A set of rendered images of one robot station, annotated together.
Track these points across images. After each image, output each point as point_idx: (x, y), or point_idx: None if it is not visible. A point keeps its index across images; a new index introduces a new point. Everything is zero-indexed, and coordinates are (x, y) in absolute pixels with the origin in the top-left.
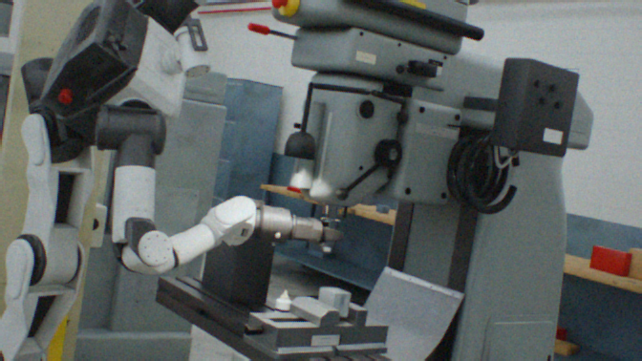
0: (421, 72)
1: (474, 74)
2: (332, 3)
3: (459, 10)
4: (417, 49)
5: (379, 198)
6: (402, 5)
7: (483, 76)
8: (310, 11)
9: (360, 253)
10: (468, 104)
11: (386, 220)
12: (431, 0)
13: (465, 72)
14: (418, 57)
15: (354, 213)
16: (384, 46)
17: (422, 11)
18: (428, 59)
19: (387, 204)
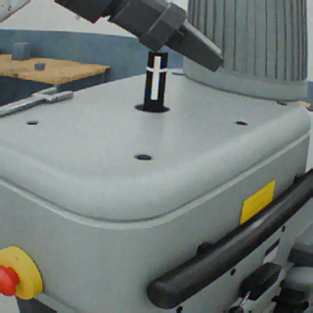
0: (263, 292)
1: (303, 211)
2: (129, 306)
3: (305, 148)
4: (253, 252)
5: (34, 49)
6: (258, 236)
7: (310, 203)
8: (78, 312)
9: (21, 99)
10: (296, 260)
11: (44, 79)
12: (281, 164)
13: (296, 217)
14: (254, 261)
15: (17, 76)
16: (211, 293)
17: (281, 216)
18: (265, 251)
19: (41, 54)
